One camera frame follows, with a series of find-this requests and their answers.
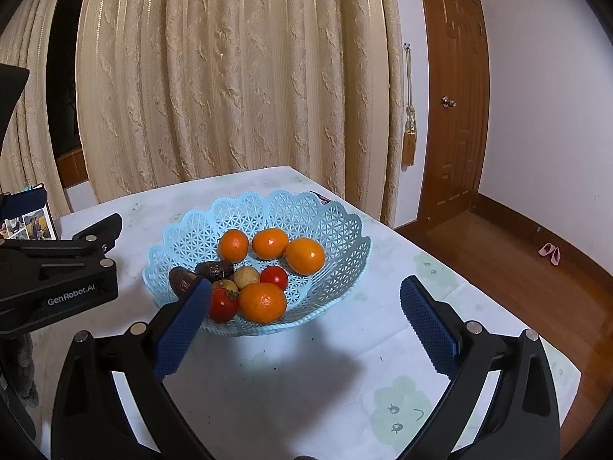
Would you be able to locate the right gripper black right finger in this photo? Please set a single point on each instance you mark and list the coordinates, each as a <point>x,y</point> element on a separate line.
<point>500,402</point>

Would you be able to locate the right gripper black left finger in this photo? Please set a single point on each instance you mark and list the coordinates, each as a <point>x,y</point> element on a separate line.
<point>111,402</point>

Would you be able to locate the dark brown passion fruit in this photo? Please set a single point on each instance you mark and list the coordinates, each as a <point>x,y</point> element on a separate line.
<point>182,281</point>

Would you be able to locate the small red tomato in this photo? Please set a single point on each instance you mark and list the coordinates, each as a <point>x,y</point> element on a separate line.
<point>275,275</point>

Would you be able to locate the grey gloved left hand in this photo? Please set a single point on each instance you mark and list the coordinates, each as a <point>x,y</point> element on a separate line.
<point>17,370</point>

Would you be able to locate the photo calendar stand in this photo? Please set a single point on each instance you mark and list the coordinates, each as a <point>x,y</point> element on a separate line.
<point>26,216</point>

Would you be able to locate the dark avocado in basket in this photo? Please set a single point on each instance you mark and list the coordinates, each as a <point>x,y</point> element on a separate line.
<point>215,270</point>

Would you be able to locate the pink slippers on floor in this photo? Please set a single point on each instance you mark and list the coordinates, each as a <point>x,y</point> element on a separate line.
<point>551,252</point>

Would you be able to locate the red tomato in basket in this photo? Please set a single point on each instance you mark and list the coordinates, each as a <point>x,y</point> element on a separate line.
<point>224,305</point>

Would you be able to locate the orange mandarin left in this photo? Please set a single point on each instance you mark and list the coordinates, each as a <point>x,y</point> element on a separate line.
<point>233,246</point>

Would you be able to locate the small tan round fruit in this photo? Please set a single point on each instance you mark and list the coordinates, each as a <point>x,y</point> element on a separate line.
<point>244,276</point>

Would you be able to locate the large orange front mandarin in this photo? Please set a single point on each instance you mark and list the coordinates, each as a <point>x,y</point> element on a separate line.
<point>262,303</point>

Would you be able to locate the orange mandarin middle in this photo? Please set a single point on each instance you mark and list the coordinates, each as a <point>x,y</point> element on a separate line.
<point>270,244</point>

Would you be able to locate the beige patterned curtain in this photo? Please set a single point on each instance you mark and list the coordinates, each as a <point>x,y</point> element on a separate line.
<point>170,91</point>

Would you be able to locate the orange mandarin right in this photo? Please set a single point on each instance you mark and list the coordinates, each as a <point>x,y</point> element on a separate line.
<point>305,256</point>

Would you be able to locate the light blue plastic fruit basket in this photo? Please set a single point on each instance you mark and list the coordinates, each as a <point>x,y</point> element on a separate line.
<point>195,238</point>

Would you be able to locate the pink black small scissors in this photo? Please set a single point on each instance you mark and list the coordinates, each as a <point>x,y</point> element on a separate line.
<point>323,199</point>

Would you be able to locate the curtain tieback tassel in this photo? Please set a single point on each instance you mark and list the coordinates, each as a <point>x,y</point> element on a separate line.
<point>409,135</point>

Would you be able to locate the brown wooden door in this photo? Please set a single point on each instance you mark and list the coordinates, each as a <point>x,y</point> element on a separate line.
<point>458,108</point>

